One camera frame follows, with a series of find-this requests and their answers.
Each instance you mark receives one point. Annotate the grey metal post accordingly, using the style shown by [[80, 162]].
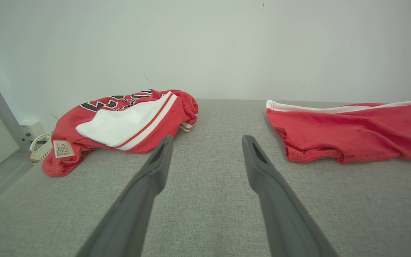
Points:
[[2, 107]]

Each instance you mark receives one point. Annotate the red shorts white stripes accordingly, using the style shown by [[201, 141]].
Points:
[[351, 132]]

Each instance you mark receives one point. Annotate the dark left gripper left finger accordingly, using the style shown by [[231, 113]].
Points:
[[130, 214]]

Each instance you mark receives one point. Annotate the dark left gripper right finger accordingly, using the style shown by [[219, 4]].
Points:
[[284, 217]]

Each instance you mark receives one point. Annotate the red basketball jersey white sleeves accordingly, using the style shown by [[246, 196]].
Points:
[[127, 121]]

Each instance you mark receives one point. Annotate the white wall socket box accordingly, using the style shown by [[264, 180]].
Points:
[[34, 127]]

